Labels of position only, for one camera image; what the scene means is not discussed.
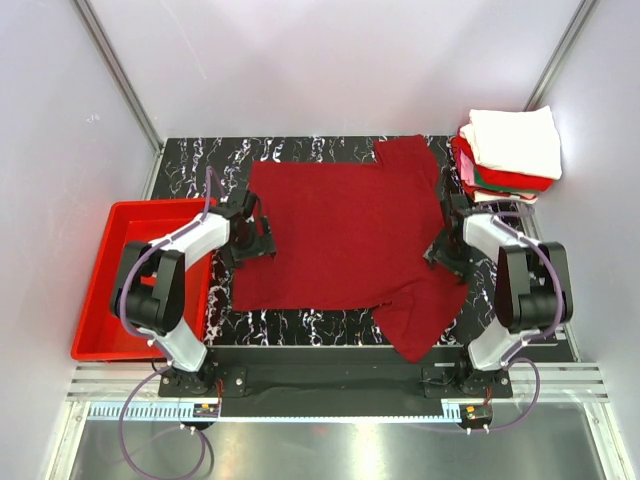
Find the cream folded t-shirt bottom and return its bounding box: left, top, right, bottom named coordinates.
left=470, top=189, right=538, bottom=205

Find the right connector board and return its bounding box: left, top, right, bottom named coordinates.
left=464, top=404, right=493, bottom=421

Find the red plastic bin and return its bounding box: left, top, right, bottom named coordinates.
left=71, top=198, right=204, bottom=362

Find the left aluminium frame post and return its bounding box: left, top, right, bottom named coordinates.
left=71, top=0, right=164, bottom=154

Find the green folded t-shirt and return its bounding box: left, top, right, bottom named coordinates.
left=474, top=168, right=540, bottom=194

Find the pink folded t-shirt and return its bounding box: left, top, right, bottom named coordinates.
left=458, top=150, right=476, bottom=186

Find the left connector board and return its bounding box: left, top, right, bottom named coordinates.
left=193, top=403, right=220, bottom=421

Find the white slotted cable duct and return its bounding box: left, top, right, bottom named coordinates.
left=87, top=401, right=462, bottom=424

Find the aluminium frame post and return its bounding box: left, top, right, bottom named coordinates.
left=71, top=0, right=164, bottom=154
left=523, top=0, right=600, bottom=111

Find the white folded t-shirt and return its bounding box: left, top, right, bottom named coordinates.
left=459, top=106, right=562, bottom=180

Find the dark red t-shirt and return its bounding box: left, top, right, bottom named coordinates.
left=232, top=135, right=468, bottom=362

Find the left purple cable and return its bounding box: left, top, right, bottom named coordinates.
left=118, top=167, right=216, bottom=476

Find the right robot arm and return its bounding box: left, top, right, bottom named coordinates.
left=424, top=194, right=573, bottom=397

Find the red folded t-shirt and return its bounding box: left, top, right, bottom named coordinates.
left=451, top=136, right=553, bottom=194

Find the right aluminium frame post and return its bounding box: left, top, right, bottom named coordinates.
left=523, top=0, right=600, bottom=111

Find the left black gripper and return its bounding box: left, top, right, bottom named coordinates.
left=222, top=216, right=275, bottom=270

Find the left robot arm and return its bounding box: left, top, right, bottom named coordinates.
left=111, top=190, right=276, bottom=396

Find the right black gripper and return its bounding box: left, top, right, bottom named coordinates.
left=423, top=228, right=487, bottom=286

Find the connector board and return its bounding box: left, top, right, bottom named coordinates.
left=464, top=404, right=493, bottom=421
left=193, top=403, right=220, bottom=421

